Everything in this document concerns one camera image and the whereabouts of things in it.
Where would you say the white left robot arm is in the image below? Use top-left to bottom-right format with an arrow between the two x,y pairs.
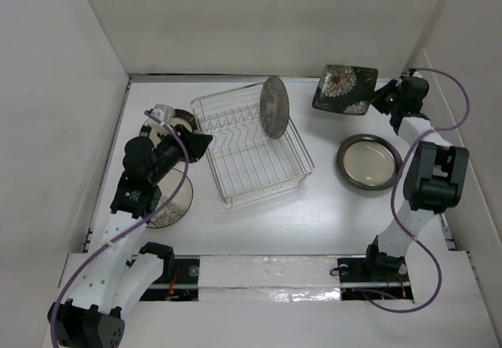
48,124 -> 213,347

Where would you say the black floral square plate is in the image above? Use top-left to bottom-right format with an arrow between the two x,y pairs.
312,64 -> 378,116

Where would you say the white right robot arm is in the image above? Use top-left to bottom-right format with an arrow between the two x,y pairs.
362,74 -> 469,280

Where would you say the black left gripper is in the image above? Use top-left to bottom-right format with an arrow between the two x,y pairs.
149,124 -> 212,184

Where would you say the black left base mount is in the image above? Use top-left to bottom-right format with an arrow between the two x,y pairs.
140,256 -> 200,302

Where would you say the metal wire dish rack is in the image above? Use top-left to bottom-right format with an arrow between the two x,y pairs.
191,79 -> 315,205

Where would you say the grey reindeer round plate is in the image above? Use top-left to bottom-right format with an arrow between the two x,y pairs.
260,76 -> 289,140

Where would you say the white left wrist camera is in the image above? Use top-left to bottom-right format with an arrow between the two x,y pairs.
146,104 -> 175,124

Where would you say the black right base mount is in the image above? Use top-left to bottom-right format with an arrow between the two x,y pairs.
329,257 -> 413,301

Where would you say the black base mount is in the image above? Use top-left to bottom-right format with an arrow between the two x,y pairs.
140,256 -> 200,302
329,257 -> 413,301

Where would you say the cream plate tree pattern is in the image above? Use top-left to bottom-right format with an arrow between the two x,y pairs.
147,169 -> 194,230

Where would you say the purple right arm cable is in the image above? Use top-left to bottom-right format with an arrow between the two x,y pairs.
366,67 -> 471,311

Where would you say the cream plate checkered dark rim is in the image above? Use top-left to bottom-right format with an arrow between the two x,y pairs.
138,109 -> 200,146

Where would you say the cream plate brown rim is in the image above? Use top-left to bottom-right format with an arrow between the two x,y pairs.
336,134 -> 402,191

